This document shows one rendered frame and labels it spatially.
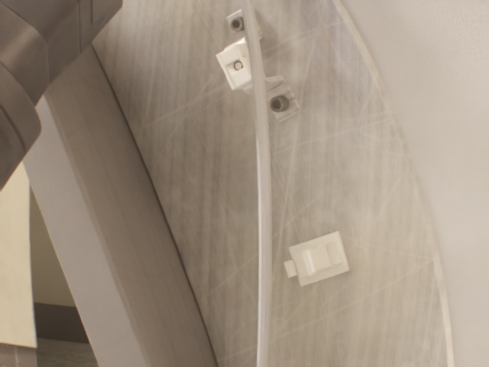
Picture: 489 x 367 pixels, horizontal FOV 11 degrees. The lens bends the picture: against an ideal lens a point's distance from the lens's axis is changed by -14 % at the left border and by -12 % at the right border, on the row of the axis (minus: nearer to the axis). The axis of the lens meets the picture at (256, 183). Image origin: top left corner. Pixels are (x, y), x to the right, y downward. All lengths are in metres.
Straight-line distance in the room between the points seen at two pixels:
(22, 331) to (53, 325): 0.58
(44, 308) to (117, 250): 5.57
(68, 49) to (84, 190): 0.07
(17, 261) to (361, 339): 4.98
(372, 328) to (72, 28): 0.17
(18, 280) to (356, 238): 5.00
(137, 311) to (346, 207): 0.09
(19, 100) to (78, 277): 0.11
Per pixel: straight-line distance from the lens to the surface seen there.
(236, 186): 1.04
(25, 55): 0.94
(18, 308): 6.02
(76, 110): 1.04
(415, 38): 1.00
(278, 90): 1.02
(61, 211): 1.03
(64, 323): 6.61
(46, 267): 6.58
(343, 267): 1.02
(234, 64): 1.01
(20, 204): 5.97
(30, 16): 0.95
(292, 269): 1.02
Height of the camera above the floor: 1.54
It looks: 10 degrees down
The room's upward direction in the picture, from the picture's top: 3 degrees clockwise
